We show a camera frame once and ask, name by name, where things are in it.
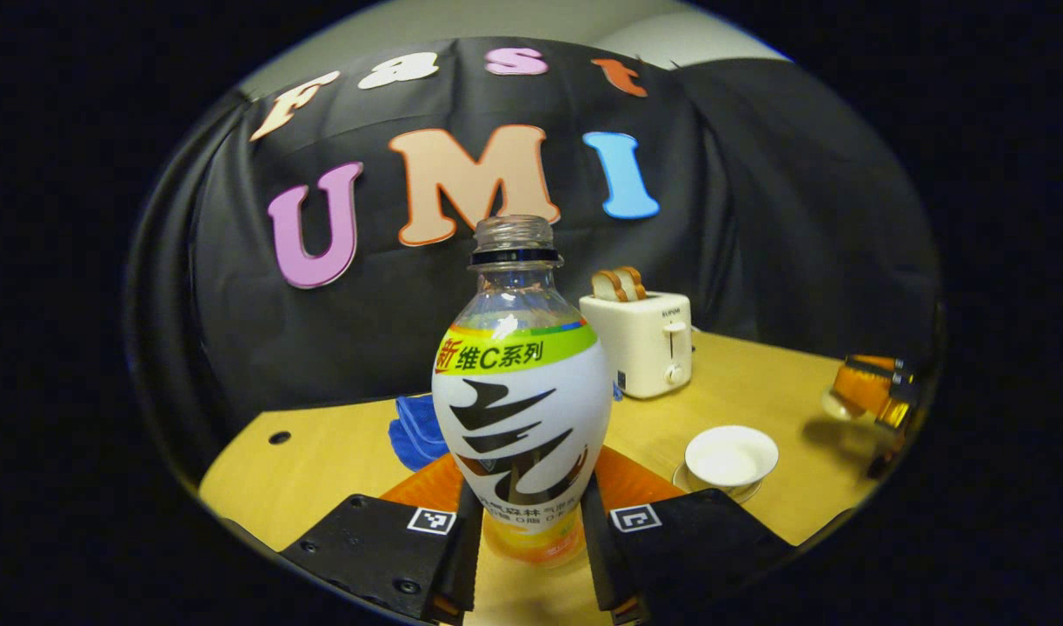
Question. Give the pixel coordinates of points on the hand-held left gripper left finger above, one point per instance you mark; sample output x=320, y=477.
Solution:
x=375, y=556

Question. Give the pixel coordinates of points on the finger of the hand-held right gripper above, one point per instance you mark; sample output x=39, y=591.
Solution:
x=861, y=387

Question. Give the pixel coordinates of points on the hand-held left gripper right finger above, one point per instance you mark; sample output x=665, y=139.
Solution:
x=696, y=548

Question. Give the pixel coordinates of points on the white ceramic teacup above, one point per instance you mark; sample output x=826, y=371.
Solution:
x=731, y=456

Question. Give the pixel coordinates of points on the clear water bottle white label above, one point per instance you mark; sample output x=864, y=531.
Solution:
x=522, y=409

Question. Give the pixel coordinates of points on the white ceramic saucer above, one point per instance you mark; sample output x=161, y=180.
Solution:
x=683, y=482

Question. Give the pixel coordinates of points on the blue folded towel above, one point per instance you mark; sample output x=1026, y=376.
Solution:
x=418, y=430

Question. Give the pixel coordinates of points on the white toaster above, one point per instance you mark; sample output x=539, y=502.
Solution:
x=640, y=348

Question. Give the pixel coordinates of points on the black backdrop cloth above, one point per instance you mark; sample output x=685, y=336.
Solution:
x=279, y=348

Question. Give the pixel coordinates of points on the toast bread slice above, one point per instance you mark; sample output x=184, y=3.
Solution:
x=607, y=285
x=634, y=281

